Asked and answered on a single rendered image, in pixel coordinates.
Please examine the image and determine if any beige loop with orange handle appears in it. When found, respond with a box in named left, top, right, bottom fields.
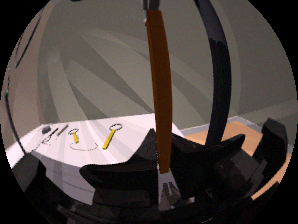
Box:
left=142, top=0, right=172, bottom=175

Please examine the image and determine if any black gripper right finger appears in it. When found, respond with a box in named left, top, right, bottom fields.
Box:
left=169, top=132, right=246, bottom=200

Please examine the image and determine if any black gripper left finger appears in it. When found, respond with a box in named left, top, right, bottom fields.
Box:
left=78, top=128, right=160, bottom=206

